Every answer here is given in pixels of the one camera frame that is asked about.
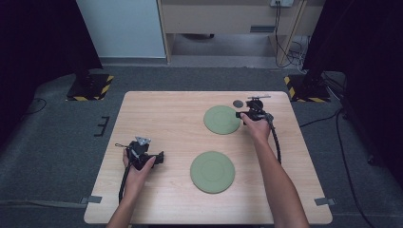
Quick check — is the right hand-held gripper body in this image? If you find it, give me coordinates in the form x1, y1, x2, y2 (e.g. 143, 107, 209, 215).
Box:
244, 94, 276, 124

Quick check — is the person's left hand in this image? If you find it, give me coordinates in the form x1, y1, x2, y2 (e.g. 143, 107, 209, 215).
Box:
122, 148, 157, 195

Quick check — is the light wooden desk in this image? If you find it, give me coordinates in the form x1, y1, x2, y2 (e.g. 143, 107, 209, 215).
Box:
157, 0, 327, 67

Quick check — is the white cable tangle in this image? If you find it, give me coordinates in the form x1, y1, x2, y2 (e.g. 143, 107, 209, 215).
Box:
286, 36, 310, 66

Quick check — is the grey power strip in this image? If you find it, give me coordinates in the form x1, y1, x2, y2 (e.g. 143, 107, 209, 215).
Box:
269, 0, 295, 8

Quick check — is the black curtain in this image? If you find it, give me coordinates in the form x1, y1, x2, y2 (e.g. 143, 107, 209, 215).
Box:
0, 0, 104, 146
302, 0, 403, 188

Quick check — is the grey tape piece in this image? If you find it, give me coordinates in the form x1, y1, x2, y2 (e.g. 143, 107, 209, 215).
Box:
314, 197, 337, 207
79, 195, 104, 205

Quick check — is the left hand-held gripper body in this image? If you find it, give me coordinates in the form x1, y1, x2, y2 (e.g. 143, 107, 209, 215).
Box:
115, 136, 160, 171

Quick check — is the black hanging power cable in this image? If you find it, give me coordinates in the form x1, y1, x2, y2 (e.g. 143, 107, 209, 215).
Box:
274, 2, 298, 68

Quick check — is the striped black stand base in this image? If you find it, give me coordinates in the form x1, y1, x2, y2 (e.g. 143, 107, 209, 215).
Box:
65, 73, 115, 103
283, 73, 332, 104

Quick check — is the black floor cable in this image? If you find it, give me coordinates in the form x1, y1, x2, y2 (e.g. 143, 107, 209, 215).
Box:
298, 107, 370, 228
24, 97, 48, 116

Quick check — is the person's right hand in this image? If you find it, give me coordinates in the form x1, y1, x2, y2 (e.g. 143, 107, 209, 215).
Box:
240, 112, 272, 144

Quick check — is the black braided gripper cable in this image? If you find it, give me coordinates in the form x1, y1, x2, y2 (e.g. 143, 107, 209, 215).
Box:
118, 162, 132, 204
267, 117, 283, 165

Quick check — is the white panel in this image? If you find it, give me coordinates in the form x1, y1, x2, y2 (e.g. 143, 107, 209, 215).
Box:
75, 0, 167, 60

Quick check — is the green round plate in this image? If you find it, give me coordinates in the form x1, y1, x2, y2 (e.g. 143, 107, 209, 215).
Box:
202, 104, 242, 136
189, 150, 236, 195

